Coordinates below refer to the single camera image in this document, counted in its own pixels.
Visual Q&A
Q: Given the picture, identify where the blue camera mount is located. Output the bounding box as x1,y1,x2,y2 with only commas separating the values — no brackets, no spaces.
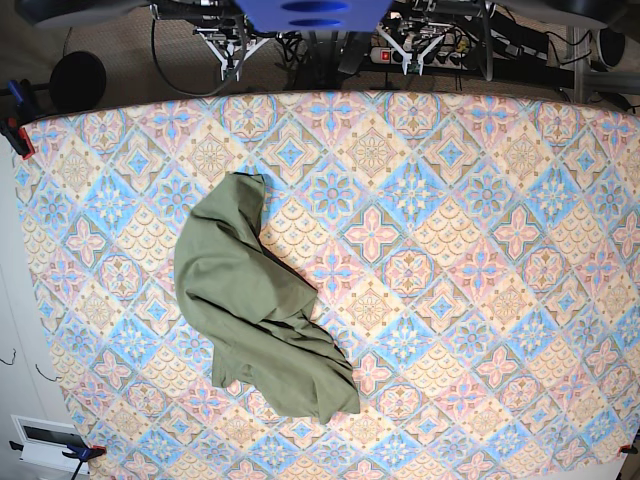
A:
236,0,391,32

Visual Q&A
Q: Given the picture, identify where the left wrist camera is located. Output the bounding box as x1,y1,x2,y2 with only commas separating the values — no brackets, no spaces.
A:
402,61,424,76

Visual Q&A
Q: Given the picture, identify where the blue clamp top left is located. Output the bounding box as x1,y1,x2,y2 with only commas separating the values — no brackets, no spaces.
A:
8,80,32,122

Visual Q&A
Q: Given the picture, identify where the patterned tablecloth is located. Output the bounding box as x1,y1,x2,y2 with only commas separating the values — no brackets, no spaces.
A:
11,92,639,479

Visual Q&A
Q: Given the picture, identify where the black round stool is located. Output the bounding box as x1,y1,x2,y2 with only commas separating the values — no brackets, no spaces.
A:
49,51,107,113

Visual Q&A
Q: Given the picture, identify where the red clamp bottom right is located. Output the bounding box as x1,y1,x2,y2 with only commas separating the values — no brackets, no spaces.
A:
618,444,639,455

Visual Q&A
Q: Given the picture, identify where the white power strip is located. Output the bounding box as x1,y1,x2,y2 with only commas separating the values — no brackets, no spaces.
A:
369,43,461,69

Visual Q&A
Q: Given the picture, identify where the green t-shirt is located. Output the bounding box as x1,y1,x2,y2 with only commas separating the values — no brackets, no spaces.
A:
174,173,360,424

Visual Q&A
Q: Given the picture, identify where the red black clamp left top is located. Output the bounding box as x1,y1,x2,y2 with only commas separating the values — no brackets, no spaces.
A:
0,118,35,160

